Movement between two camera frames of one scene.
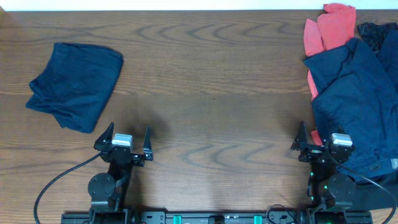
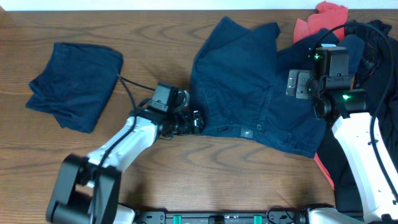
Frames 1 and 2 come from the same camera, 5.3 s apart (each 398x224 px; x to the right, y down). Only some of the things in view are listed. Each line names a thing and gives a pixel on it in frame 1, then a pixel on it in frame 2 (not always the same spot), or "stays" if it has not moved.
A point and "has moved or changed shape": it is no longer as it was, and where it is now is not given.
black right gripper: x=301 y=140 -> x=302 y=76
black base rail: x=239 y=217 stays
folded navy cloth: x=75 y=85 stays
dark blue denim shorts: x=357 y=94 has moved or changed shape
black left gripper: x=123 y=155 -> x=195 y=122
